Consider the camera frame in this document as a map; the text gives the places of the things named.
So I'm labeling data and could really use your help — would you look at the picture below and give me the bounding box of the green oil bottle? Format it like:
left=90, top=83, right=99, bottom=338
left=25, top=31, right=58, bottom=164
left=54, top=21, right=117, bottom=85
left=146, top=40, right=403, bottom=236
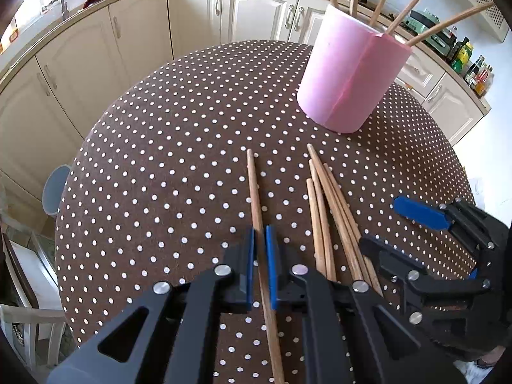
left=451, top=37, right=475, bottom=73

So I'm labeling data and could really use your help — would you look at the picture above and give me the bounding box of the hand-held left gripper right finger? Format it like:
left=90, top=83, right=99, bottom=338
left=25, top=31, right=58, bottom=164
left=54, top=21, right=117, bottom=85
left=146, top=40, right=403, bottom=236
left=265, top=225, right=467, bottom=384

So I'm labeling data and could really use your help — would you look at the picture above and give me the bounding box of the green electric cooker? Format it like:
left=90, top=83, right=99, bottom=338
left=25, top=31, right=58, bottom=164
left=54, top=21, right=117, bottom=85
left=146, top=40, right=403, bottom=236
left=404, top=8, right=460, bottom=57

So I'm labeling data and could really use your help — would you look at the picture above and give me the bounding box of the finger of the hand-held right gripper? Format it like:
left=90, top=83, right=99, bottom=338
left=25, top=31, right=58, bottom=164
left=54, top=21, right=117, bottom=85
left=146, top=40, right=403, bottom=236
left=359, top=235, right=492, bottom=326
left=393, top=196, right=508, bottom=253

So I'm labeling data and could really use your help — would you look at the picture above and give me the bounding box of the steel faucet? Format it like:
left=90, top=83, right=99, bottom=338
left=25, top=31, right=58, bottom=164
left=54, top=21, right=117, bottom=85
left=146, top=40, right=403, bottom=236
left=40, top=0, right=68, bottom=21

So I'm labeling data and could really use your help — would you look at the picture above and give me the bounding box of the pink cup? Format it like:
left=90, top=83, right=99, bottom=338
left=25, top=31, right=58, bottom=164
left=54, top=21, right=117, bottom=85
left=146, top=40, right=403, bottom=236
left=297, top=4, right=412, bottom=134

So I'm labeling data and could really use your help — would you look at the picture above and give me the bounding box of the brown polka-dot tablecloth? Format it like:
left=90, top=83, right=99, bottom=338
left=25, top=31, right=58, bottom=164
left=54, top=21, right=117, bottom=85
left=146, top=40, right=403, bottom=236
left=55, top=40, right=478, bottom=384

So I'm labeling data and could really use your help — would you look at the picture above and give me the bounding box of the white chair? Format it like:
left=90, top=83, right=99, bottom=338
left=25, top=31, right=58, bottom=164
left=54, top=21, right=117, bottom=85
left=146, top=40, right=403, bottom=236
left=0, top=212, right=68, bottom=371

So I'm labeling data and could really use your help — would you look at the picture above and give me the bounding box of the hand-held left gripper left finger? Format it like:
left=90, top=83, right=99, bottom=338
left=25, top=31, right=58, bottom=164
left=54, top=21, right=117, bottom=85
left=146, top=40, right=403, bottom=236
left=48, top=229, right=257, bottom=384

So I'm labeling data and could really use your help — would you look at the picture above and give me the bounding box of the dark soy sauce bottle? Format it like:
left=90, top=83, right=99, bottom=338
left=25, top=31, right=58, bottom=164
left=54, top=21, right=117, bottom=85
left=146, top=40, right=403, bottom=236
left=464, top=55, right=484, bottom=85

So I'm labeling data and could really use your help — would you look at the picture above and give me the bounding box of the pale blue plastic stool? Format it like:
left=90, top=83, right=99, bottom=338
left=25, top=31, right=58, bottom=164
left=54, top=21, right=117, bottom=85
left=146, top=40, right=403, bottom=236
left=42, top=164, right=73, bottom=217

